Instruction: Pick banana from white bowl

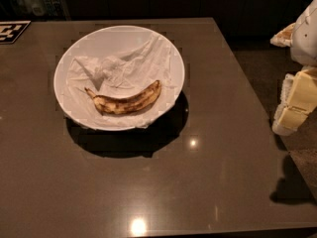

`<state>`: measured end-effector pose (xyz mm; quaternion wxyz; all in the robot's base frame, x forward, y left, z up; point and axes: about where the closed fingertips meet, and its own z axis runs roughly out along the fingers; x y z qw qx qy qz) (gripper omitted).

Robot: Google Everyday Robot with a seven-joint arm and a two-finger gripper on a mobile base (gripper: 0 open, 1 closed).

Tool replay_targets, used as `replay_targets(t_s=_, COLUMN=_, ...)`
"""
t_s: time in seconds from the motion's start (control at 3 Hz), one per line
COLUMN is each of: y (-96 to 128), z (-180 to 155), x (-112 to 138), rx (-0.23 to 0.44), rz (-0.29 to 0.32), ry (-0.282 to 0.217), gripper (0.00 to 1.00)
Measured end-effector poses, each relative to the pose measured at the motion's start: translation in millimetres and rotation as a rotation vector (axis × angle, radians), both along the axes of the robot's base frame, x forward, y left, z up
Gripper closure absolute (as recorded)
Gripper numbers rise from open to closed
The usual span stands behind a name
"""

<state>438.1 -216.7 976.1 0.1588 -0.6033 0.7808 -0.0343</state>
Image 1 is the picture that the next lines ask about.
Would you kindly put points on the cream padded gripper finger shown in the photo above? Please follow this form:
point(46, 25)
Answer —
point(298, 98)

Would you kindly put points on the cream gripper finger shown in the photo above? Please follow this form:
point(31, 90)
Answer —
point(283, 38)

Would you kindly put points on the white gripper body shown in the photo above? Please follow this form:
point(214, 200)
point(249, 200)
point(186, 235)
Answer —
point(305, 39)

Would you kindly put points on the brown spotted banana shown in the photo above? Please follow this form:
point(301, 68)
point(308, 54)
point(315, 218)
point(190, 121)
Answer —
point(119, 106)

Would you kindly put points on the white bowl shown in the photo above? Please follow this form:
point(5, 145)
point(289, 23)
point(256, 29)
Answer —
point(103, 43)

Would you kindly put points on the white paper towel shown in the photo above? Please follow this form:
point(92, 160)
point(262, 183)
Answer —
point(123, 75)

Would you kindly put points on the white milk jug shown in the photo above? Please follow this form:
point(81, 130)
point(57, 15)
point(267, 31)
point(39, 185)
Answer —
point(26, 6)
point(38, 7)

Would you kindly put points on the black white fiducial marker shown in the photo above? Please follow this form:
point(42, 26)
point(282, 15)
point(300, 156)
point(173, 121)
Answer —
point(10, 31)

